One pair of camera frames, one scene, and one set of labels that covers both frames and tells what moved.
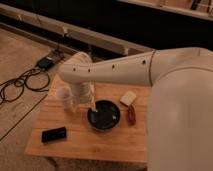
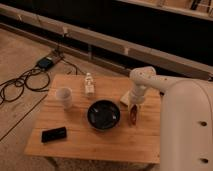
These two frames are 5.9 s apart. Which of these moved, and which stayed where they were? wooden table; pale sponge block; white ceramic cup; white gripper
Moved: white gripper
Stayed: white ceramic cup; pale sponge block; wooden table
